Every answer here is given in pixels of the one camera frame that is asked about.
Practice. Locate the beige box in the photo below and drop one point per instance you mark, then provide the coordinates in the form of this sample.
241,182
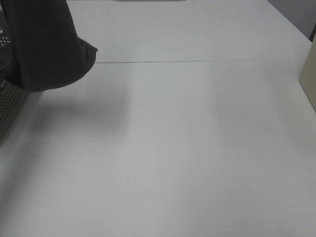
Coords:
308,76

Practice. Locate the grey perforated plastic basket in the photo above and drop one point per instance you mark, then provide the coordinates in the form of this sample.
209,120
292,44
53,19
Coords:
12,98

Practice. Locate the dark navy towel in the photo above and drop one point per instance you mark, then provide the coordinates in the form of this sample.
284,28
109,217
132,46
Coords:
44,51

